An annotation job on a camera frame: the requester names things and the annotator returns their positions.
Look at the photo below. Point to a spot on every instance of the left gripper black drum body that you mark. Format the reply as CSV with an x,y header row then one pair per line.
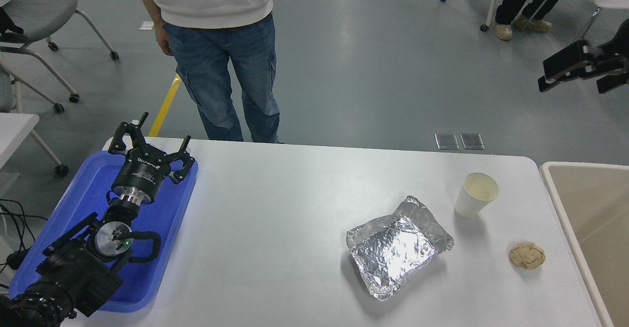
x,y
140,177

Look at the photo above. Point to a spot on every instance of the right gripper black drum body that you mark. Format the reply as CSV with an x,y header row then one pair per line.
x,y
618,46

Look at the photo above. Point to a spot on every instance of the white paper cup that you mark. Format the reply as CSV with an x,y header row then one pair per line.
x,y
471,204

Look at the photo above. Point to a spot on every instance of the standing person's right hand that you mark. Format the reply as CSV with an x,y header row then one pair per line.
x,y
163,39

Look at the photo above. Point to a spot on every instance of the blue plastic tray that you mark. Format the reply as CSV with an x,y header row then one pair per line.
x,y
162,219

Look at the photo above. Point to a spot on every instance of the white-framed wheeled chair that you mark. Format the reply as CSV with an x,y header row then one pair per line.
x,y
484,28

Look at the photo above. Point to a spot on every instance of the grey wheeled chair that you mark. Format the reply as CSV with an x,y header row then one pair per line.
x,y
39,10
44,74

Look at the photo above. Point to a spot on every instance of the white side table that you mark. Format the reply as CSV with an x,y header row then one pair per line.
x,y
14,130

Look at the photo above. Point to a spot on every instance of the standing person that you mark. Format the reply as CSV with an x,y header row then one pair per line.
x,y
221,61

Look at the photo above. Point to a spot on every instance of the metal floor plate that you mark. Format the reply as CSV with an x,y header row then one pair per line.
x,y
446,141
472,141

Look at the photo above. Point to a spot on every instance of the large pale bin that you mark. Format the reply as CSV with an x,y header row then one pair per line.
x,y
599,228

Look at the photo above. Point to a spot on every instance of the black power plug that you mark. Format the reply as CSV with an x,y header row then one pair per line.
x,y
17,259

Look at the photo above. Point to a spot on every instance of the crumpled tan paper ball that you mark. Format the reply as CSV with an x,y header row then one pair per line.
x,y
527,255

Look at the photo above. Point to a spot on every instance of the crumpled foil tray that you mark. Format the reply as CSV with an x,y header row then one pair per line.
x,y
393,253

